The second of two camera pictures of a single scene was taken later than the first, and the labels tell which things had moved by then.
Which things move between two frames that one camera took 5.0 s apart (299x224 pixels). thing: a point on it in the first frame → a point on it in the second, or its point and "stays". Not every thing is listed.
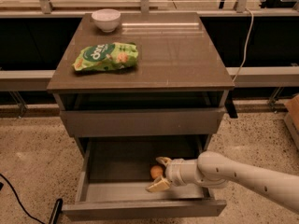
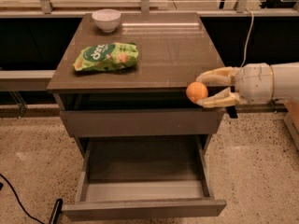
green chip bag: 106,56 stays
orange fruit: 156,171 → 195,91
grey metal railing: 242,77 stays
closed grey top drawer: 141,122 stays
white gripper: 173,171 → 254,82
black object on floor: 56,211 stays
